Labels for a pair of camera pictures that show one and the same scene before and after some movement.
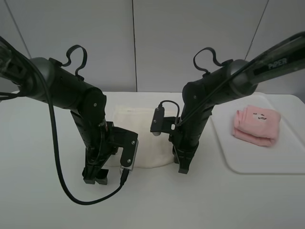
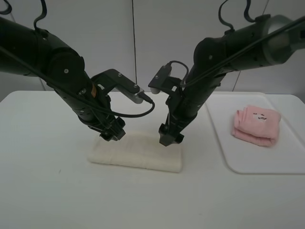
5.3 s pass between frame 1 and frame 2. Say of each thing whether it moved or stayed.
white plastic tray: stayed
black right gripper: moved
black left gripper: moved
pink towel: stayed
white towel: moved
